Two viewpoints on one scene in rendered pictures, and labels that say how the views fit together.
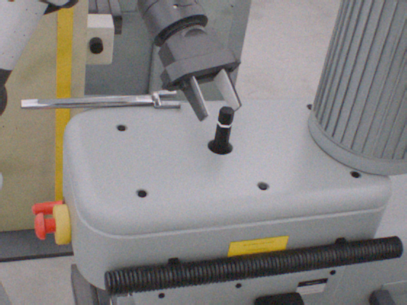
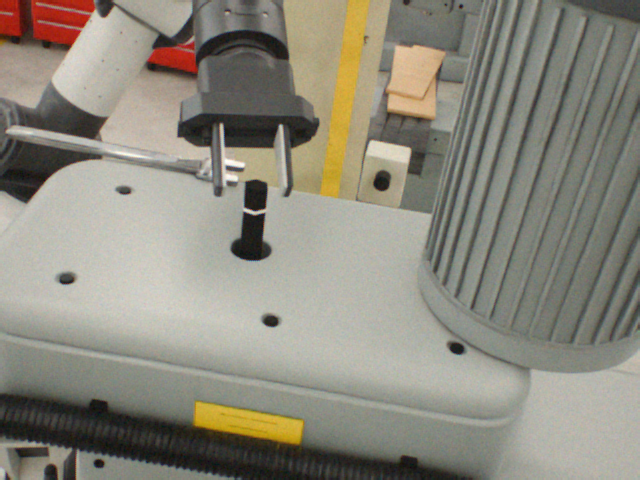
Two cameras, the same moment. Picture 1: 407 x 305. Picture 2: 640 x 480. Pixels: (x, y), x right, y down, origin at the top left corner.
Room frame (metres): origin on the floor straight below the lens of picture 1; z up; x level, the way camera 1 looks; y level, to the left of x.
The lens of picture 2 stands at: (0.33, -0.31, 2.30)
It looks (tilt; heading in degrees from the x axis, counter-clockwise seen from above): 34 degrees down; 24
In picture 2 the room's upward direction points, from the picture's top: 9 degrees clockwise
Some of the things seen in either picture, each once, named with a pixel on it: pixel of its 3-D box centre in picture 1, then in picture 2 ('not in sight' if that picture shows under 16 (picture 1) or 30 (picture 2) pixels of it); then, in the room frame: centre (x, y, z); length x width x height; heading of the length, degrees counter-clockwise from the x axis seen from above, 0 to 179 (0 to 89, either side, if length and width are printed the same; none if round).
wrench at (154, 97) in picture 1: (100, 102); (124, 152); (0.89, 0.17, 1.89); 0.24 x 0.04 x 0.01; 111
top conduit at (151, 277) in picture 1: (262, 263); (248, 455); (0.71, -0.11, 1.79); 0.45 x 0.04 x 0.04; 112
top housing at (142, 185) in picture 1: (222, 186); (260, 319); (0.84, -0.03, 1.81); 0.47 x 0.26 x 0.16; 112
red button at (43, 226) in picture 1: (46, 225); not in sight; (0.74, 0.21, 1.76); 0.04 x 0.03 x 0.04; 22
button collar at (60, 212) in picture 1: (62, 224); not in sight; (0.75, 0.19, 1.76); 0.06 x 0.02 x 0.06; 22
